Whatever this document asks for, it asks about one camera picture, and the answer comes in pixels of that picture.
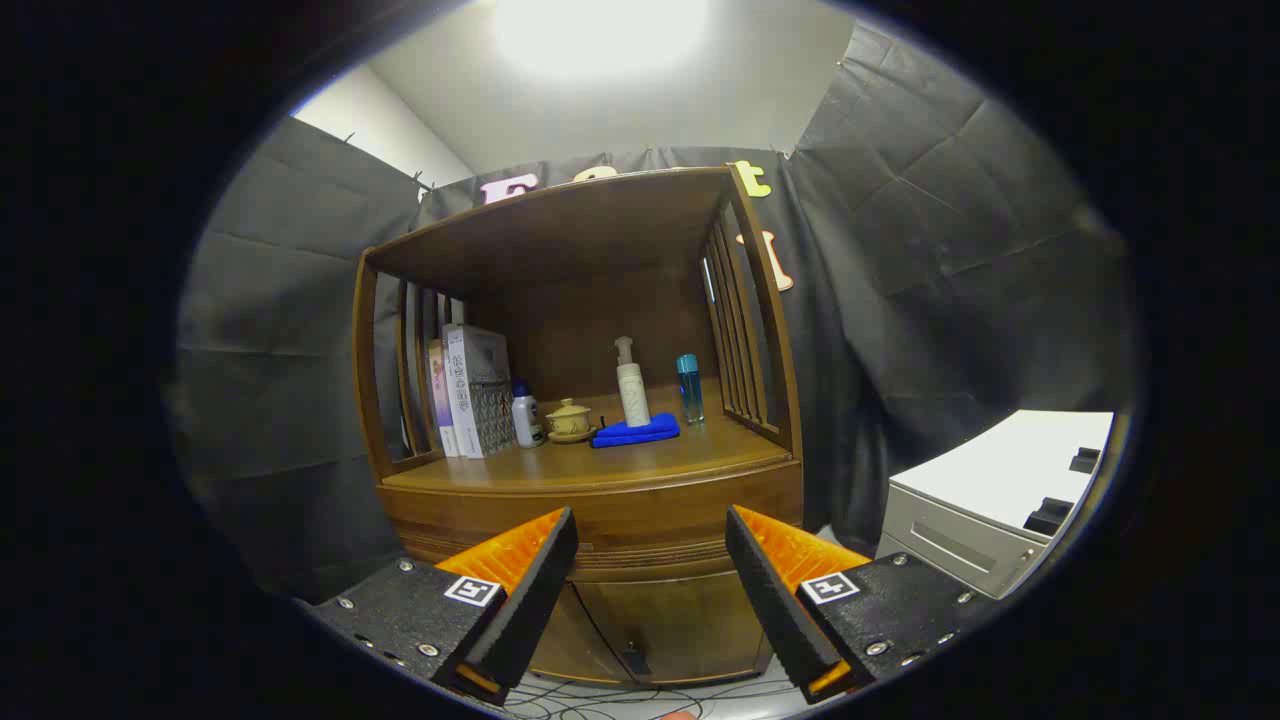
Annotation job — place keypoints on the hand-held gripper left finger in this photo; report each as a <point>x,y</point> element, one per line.
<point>530,600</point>

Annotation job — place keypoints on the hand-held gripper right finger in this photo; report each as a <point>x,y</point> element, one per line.
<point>775,600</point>

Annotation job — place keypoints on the brown wooden drawer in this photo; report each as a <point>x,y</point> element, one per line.
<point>650,515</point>

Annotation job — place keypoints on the wooden cabinet door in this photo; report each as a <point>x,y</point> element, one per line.
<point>570,640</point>
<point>690,625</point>

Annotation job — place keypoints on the brown wooden countertop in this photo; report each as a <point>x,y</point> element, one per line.
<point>640,462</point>

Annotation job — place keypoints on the brown wooden cabinet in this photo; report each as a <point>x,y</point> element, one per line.
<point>620,230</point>

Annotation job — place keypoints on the white bottle blue cap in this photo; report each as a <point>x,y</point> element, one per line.
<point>526,420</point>

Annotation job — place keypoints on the yellow lidded ceramic teacup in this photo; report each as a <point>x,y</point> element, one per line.
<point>570,418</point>

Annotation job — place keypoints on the blue folded cloth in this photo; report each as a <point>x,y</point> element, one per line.
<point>635,432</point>

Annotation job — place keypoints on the thick white book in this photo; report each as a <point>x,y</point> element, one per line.
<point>480,390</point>

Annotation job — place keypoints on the thin pink book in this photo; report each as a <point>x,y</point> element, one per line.
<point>440,400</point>

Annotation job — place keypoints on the clear blue bottle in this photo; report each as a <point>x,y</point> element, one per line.
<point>689,395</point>

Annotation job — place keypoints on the white pump bottle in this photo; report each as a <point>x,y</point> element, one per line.
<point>633,395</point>

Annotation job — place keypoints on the black backdrop cloth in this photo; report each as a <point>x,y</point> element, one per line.
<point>950,250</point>

